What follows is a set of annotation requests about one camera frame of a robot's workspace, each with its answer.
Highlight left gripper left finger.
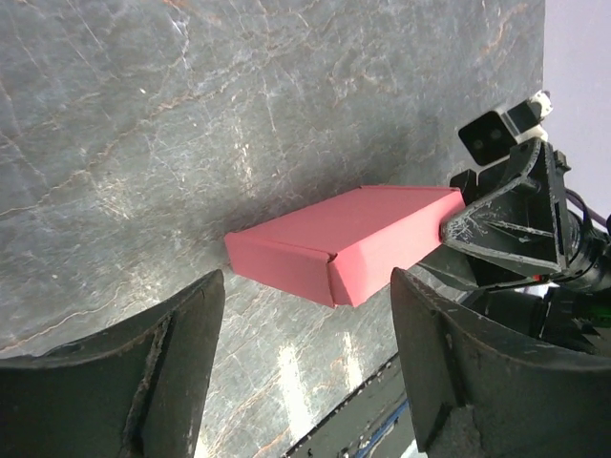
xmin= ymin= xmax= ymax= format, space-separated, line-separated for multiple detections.
xmin=1 ymin=270 xmax=225 ymax=457

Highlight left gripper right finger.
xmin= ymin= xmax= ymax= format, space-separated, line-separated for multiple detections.
xmin=390 ymin=268 xmax=610 ymax=457

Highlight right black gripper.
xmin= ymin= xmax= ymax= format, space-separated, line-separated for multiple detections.
xmin=417 ymin=138 xmax=610 ymax=353

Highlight pink cardboard box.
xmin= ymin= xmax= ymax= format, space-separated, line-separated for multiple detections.
xmin=224 ymin=186 xmax=465 ymax=307

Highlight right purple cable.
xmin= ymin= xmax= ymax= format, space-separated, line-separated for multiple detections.
xmin=565 ymin=188 xmax=607 ymax=230

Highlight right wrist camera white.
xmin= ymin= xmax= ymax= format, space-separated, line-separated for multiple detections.
xmin=458 ymin=90 xmax=553 ymax=166

